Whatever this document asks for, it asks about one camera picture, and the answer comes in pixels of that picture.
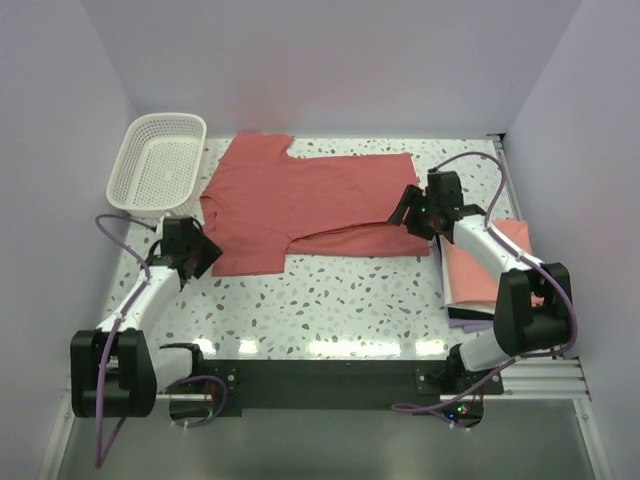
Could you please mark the aluminium frame rail right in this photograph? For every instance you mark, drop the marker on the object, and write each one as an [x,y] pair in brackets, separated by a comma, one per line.
[557,379]

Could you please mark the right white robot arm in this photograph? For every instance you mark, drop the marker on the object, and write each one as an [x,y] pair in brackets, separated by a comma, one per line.
[533,313]

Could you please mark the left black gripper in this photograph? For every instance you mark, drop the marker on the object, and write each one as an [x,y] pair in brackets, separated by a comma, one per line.
[201,255]

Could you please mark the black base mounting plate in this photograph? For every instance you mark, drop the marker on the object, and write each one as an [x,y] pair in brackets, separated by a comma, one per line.
[313,384]

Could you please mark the red t shirt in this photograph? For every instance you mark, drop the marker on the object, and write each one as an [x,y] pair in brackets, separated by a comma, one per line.
[262,204]

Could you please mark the white plastic basket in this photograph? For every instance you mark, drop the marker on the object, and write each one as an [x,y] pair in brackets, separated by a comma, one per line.
[158,165]

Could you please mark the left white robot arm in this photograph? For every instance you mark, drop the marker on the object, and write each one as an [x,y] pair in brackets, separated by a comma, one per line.
[113,370]

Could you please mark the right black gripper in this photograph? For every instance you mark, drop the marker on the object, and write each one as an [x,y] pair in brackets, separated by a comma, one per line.
[410,209]

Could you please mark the folded salmon t shirt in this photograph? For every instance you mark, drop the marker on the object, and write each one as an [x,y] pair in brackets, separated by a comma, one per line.
[479,253]

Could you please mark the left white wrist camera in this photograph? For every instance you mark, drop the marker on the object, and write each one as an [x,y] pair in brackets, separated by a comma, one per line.
[159,228]

